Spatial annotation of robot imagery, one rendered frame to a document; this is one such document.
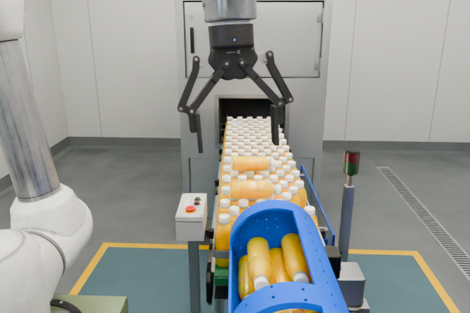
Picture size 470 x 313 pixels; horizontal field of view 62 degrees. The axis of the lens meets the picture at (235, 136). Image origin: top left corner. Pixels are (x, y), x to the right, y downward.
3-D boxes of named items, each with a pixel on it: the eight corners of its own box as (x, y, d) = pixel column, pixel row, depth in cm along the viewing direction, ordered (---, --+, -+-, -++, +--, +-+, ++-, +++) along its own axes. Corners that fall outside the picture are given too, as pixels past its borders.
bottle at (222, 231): (237, 263, 146) (238, 219, 141) (224, 270, 142) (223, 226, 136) (225, 255, 151) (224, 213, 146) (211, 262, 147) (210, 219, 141)
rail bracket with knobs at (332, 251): (314, 282, 136) (315, 256, 133) (310, 270, 143) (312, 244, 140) (342, 282, 136) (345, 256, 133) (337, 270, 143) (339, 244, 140)
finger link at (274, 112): (270, 104, 70) (273, 104, 71) (271, 142, 72) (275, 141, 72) (273, 107, 68) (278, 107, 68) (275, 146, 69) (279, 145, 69)
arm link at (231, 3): (198, -9, 67) (201, 27, 69) (201, -16, 59) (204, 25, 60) (250, -11, 68) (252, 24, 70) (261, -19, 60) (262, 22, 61)
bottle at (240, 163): (232, 169, 178) (272, 169, 178) (232, 154, 180) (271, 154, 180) (232, 172, 185) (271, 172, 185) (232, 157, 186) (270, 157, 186)
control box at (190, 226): (176, 241, 142) (175, 216, 139) (183, 214, 161) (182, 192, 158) (203, 241, 142) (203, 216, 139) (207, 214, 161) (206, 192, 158)
